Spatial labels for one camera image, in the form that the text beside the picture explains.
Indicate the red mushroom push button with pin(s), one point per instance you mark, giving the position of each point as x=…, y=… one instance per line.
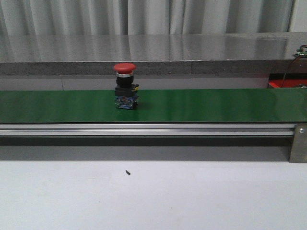
x=126, y=93

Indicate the grey stone-look shelf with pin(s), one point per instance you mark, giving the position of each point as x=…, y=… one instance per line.
x=152, y=54

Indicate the green conveyor belt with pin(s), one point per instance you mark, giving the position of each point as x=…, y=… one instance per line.
x=201, y=105

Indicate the red bin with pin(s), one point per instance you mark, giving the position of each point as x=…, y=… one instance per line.
x=291, y=81

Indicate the small green circuit board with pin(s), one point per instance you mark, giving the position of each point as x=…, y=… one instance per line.
x=301, y=52

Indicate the grey curtain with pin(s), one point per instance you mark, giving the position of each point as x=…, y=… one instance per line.
x=143, y=17

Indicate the aluminium conveyor rail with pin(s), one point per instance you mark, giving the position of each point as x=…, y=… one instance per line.
x=133, y=129

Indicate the metal conveyor bracket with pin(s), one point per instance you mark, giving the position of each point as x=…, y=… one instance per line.
x=299, y=146

